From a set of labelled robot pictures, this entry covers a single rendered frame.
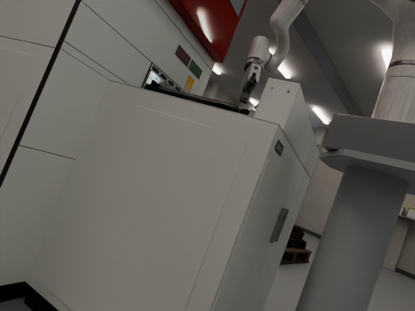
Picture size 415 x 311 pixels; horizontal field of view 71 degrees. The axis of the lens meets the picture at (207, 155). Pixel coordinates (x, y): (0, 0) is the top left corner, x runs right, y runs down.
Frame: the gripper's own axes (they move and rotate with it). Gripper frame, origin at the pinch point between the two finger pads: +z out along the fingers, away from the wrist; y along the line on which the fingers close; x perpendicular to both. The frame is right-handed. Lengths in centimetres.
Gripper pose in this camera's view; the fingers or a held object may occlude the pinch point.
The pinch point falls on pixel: (244, 97)
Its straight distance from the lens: 123.1
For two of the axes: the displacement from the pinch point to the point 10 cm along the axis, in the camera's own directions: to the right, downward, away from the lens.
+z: -2.8, 8.7, -4.0
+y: -2.7, 3.3, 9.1
